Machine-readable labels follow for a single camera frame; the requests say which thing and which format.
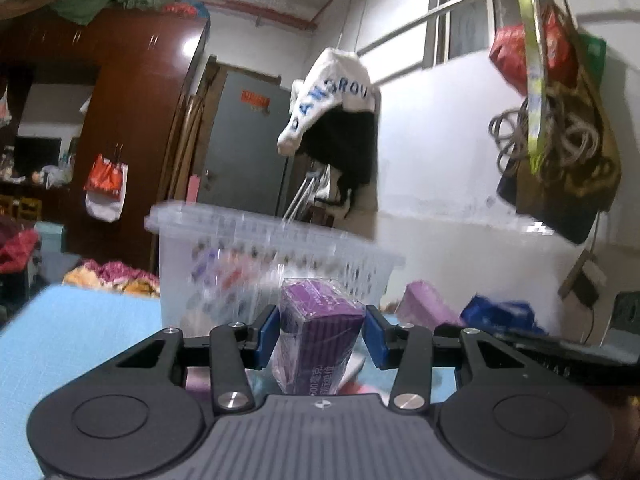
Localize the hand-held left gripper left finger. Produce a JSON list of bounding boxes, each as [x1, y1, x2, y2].
[[113, 305, 282, 414]]

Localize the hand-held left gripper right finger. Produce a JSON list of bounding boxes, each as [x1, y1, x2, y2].
[[363, 304, 532, 414]]

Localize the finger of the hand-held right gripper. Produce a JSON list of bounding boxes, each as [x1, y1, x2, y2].
[[432, 323, 552, 351]]

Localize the plastic-wrapped purple box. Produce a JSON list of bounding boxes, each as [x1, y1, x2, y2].
[[272, 277, 366, 396]]

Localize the light purple box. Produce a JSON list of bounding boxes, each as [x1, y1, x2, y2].
[[399, 281, 464, 331]]

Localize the white plastic basket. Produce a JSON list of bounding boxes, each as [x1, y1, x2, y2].
[[144, 199, 406, 332]]

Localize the blue shopping bag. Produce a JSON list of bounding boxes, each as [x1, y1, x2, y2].
[[459, 294, 549, 336]]

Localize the olive bag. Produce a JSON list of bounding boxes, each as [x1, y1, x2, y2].
[[497, 34, 624, 246]]

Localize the metal stand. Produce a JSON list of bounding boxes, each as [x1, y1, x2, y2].
[[282, 166, 331, 224]]

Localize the floral fabric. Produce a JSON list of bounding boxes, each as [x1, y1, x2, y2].
[[62, 259, 161, 299]]

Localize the grey door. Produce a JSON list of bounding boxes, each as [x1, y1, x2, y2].
[[202, 69, 296, 219]]

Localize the black garment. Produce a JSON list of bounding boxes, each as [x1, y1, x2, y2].
[[302, 109, 377, 212]]

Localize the wooden sticks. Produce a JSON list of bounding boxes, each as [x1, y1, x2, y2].
[[169, 57, 221, 204]]

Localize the red white plastic bag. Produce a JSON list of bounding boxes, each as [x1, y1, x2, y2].
[[83, 152, 129, 224]]

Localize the teal box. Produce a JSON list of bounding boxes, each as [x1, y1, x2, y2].
[[34, 222, 67, 286]]

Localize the white hooded sweatshirt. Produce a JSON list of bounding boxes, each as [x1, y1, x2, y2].
[[277, 47, 382, 156]]

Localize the pile of clothes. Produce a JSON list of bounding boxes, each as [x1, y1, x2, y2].
[[0, 220, 42, 277]]

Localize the brown wooden wardrobe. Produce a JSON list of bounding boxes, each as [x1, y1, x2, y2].
[[0, 7, 211, 282]]

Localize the red hanging bag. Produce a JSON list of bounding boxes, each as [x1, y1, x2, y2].
[[488, 4, 579, 97]]

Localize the television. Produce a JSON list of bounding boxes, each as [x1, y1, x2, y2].
[[13, 134, 62, 181]]

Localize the green hanging bag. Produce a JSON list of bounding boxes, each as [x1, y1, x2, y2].
[[579, 34, 609, 87]]

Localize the window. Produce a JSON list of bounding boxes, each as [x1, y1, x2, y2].
[[423, 0, 532, 69]]

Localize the pink plastic bag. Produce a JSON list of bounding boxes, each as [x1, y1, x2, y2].
[[0, 84, 14, 129]]

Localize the green bags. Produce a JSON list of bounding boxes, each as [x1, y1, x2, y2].
[[49, 0, 187, 27]]

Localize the wall power socket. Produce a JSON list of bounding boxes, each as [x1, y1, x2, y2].
[[557, 249, 609, 307]]

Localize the coiled rope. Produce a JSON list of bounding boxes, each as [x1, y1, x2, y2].
[[488, 84, 609, 192]]

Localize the yellow green strap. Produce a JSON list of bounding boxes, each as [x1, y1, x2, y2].
[[512, 0, 549, 176]]

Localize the metal rail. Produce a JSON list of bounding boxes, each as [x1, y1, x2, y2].
[[357, 0, 609, 57]]

